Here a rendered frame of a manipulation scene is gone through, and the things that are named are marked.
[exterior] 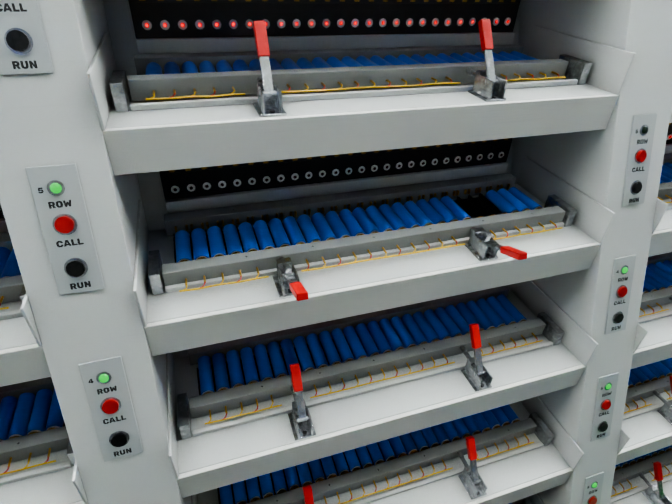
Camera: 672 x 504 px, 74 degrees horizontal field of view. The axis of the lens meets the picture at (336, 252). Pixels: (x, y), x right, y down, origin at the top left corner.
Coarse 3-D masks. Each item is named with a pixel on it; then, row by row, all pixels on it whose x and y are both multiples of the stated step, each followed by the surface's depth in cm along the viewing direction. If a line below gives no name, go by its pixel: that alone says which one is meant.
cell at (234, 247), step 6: (228, 228) 59; (234, 228) 59; (228, 234) 58; (234, 234) 58; (228, 240) 57; (234, 240) 57; (228, 246) 56; (234, 246) 56; (240, 246) 56; (228, 252) 56; (240, 252) 56
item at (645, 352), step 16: (656, 256) 90; (656, 272) 88; (656, 288) 83; (656, 304) 81; (640, 320) 77; (656, 320) 79; (640, 336) 70; (656, 336) 75; (640, 352) 73; (656, 352) 74
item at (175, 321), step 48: (240, 192) 63; (288, 192) 65; (336, 192) 68; (528, 192) 75; (576, 192) 66; (144, 240) 56; (528, 240) 63; (576, 240) 64; (144, 288) 49; (240, 288) 52; (336, 288) 53; (384, 288) 55; (432, 288) 58; (480, 288) 61; (192, 336) 50; (240, 336) 52
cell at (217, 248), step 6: (210, 228) 59; (216, 228) 59; (210, 234) 58; (216, 234) 58; (210, 240) 57; (216, 240) 57; (222, 240) 58; (210, 246) 56; (216, 246) 56; (222, 246) 56; (210, 252) 56; (216, 252) 55; (222, 252) 55
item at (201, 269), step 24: (504, 216) 64; (528, 216) 64; (552, 216) 65; (336, 240) 57; (360, 240) 57; (384, 240) 58; (408, 240) 59; (432, 240) 60; (456, 240) 60; (168, 264) 52; (192, 264) 52; (216, 264) 52; (240, 264) 53; (264, 264) 54
